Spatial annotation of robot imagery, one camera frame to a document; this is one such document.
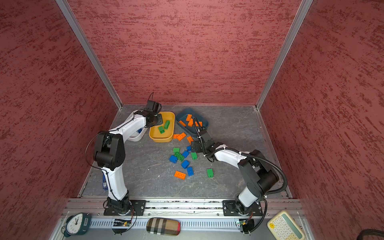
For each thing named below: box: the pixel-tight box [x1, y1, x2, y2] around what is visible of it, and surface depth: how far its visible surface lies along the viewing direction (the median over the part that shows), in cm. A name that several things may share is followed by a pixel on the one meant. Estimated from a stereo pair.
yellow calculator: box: [267, 210, 306, 240], surface depth 69 cm
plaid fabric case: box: [146, 217, 181, 236], surface depth 68 cm
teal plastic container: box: [175, 108, 209, 138], surface depth 112 cm
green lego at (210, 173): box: [206, 168, 215, 179], surface depth 86 cm
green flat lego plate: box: [174, 152, 185, 162], surface depth 94 cm
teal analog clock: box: [64, 212, 92, 237], surface depth 68 cm
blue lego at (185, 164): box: [181, 160, 190, 169], surface depth 91 cm
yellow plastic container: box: [149, 111, 175, 143], surface depth 105 cm
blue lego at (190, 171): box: [187, 166, 195, 177], surface depth 87 cm
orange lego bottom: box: [174, 170, 187, 180], surface depth 87 cm
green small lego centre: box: [191, 152, 198, 160], surface depth 92 cm
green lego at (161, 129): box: [158, 126, 165, 134], surface depth 105 cm
